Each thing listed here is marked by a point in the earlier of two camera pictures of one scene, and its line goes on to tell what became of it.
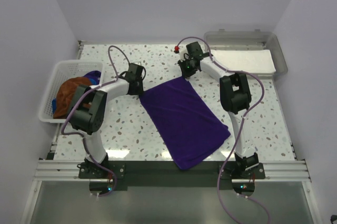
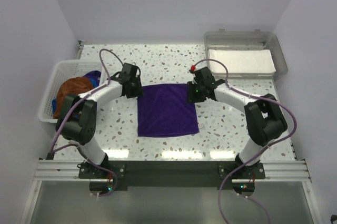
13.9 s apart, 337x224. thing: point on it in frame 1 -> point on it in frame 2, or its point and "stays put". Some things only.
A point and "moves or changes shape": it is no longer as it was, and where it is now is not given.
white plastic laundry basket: x=62 y=70 stays put
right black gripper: x=186 y=73 -> x=192 y=98
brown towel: x=66 y=93 stays put
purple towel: x=190 y=128 moves or changes shape
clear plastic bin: x=249 y=40 stays put
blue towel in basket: x=54 y=104 stays put
